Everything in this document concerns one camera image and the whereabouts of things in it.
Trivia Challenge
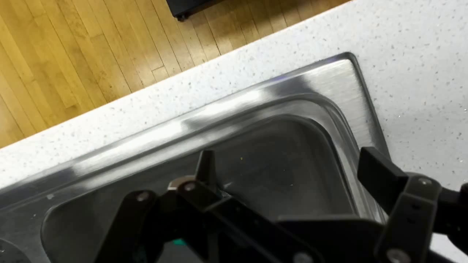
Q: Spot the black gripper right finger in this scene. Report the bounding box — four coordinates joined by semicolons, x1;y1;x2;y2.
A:
357;148;468;263

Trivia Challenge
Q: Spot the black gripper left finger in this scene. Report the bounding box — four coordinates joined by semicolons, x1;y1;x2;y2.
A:
93;151;313;263

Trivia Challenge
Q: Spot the green snack packet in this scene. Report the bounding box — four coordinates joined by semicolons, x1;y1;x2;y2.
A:
170;238;189;249

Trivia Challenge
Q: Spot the stainless steel double sink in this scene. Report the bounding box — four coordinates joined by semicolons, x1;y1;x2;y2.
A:
0;53;386;263

